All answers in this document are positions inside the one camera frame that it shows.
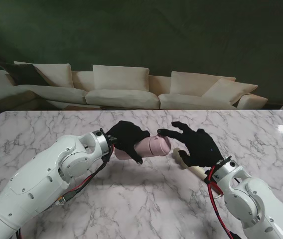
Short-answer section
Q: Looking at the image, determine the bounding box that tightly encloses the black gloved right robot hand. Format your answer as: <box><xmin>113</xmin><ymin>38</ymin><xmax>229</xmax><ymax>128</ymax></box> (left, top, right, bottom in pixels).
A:
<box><xmin>157</xmin><ymin>121</ymin><xmax>225</xmax><ymax>169</ymax></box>

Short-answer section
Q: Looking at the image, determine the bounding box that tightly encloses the cream sofa seat cushion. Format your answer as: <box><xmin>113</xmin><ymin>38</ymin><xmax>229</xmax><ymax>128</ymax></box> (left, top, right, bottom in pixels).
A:
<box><xmin>14</xmin><ymin>84</ymin><xmax>88</xmax><ymax>105</ymax></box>
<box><xmin>157</xmin><ymin>93</ymin><xmax>238</xmax><ymax>110</ymax></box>
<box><xmin>85</xmin><ymin>89</ymin><xmax>160</xmax><ymax>110</ymax></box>

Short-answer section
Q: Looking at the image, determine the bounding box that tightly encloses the sponge cup brush red handle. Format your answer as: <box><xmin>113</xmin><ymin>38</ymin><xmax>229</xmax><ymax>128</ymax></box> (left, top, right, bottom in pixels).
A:
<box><xmin>173</xmin><ymin>147</ymin><xmax>224</xmax><ymax>199</ymax></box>

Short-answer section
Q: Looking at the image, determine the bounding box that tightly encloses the pink thermos lid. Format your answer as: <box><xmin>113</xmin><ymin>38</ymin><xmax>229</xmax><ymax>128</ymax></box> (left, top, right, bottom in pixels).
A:
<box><xmin>148</xmin><ymin>135</ymin><xmax>172</xmax><ymax>157</ymax></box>

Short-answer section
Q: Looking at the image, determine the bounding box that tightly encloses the dark brown sofa pillow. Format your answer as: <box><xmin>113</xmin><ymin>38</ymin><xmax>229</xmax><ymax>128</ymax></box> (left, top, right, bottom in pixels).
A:
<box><xmin>0</xmin><ymin>61</ymin><xmax>50</xmax><ymax>87</ymax></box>

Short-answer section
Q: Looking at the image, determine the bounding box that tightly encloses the cream sofa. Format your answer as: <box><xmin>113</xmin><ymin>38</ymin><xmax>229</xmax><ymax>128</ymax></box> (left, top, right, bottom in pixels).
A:
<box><xmin>0</xmin><ymin>61</ymin><xmax>269</xmax><ymax>111</ymax></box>

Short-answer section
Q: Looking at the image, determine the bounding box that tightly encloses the red black arm cable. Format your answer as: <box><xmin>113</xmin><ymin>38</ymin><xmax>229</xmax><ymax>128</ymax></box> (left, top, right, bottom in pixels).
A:
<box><xmin>14</xmin><ymin>144</ymin><xmax>116</xmax><ymax>239</ymax></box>
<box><xmin>206</xmin><ymin>165</ymin><xmax>239</xmax><ymax>239</ymax></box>

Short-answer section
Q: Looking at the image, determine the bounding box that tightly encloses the red black right arm cable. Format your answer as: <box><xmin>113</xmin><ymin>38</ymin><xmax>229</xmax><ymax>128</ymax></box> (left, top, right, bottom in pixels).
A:
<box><xmin>206</xmin><ymin>165</ymin><xmax>239</xmax><ymax>239</ymax></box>

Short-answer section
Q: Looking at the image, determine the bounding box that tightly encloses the red black left arm cable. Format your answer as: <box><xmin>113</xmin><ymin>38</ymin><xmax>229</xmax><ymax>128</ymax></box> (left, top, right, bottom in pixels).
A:
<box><xmin>14</xmin><ymin>144</ymin><xmax>116</xmax><ymax>239</ymax></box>

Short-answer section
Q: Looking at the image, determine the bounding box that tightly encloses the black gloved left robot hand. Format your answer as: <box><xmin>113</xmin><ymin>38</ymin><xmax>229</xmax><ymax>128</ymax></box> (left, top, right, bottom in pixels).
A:
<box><xmin>106</xmin><ymin>120</ymin><xmax>150</xmax><ymax>165</ymax></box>

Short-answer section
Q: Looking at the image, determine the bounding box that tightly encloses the pink thermos body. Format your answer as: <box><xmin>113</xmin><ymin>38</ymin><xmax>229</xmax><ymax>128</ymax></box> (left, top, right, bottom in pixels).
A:
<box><xmin>114</xmin><ymin>136</ymin><xmax>154</xmax><ymax>161</ymax></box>

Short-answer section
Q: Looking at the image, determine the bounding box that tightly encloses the cream sofa back pillow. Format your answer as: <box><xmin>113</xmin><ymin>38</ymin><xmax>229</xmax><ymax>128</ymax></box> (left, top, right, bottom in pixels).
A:
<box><xmin>13</xmin><ymin>61</ymin><xmax>72</xmax><ymax>89</ymax></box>
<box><xmin>170</xmin><ymin>71</ymin><xmax>237</xmax><ymax>97</ymax></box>
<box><xmin>92</xmin><ymin>64</ymin><xmax>150</xmax><ymax>92</ymax></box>
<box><xmin>202</xmin><ymin>77</ymin><xmax>259</xmax><ymax>106</ymax></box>

